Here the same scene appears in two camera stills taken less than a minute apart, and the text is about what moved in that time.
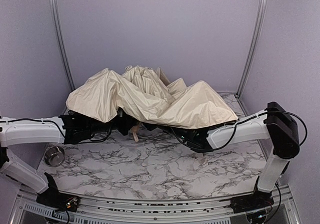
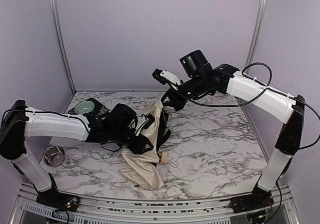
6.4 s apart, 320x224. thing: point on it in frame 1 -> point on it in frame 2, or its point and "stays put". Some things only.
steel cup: [54, 156] stays put
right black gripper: [152, 126] -> [175, 98]
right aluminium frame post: [260, 24] stays put
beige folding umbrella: [145, 92] -> [142, 170]
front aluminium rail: [95, 210] stays put
